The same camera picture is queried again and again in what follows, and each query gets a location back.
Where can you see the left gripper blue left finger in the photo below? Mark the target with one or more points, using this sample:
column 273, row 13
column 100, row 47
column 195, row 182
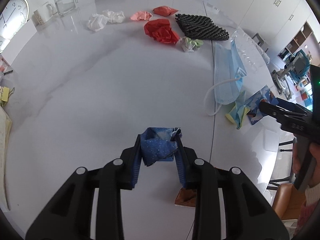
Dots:
column 132, row 158

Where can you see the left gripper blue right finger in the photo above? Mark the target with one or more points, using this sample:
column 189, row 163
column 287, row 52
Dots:
column 185, row 158

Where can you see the brown snack wrapper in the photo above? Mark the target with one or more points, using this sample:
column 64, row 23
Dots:
column 186, row 198

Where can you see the blue yellow paper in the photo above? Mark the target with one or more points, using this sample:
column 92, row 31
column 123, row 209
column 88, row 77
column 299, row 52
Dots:
column 237, row 114

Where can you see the clear plastic tray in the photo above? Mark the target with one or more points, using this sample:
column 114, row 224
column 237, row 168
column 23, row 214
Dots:
column 250, row 52

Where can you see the blue surgical face mask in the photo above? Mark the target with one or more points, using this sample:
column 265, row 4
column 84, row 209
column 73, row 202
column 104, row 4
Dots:
column 229, row 72

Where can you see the green white paper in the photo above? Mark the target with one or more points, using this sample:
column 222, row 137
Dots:
column 189, row 45

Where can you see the red paper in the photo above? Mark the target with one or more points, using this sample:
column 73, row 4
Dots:
column 161, row 31

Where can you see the black foam mesh sleeve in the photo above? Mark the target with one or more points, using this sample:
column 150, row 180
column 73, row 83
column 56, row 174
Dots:
column 199, row 27

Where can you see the white tissue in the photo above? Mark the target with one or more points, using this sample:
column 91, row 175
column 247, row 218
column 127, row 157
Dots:
column 98, row 22

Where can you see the pink paper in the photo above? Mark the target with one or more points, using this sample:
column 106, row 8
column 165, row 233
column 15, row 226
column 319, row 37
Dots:
column 141, row 16

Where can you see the orange-red wrapper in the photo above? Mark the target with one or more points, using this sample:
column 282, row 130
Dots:
column 164, row 11

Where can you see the person's right hand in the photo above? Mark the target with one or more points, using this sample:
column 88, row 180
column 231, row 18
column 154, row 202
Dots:
column 305, row 163

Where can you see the blue child high chair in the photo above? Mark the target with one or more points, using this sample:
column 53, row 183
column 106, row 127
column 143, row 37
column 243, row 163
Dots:
column 296, row 67

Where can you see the wooden bookshelf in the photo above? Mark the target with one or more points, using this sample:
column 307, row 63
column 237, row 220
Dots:
column 297, row 43

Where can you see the yellow round stool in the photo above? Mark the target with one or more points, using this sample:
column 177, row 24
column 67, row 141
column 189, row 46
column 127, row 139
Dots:
column 288, row 202

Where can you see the yellow sticky notes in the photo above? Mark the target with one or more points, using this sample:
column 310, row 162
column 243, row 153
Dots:
column 5, row 94

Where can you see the black pen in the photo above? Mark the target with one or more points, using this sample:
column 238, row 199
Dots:
column 8, row 72

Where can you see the white ceramic mug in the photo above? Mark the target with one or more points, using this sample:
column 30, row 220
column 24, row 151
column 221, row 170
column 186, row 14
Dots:
column 44, row 13

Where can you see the clear glass container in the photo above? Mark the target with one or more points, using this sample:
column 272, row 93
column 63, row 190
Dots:
column 65, row 6

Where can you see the white round wall clock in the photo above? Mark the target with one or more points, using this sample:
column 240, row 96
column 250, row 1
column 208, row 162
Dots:
column 13, row 17

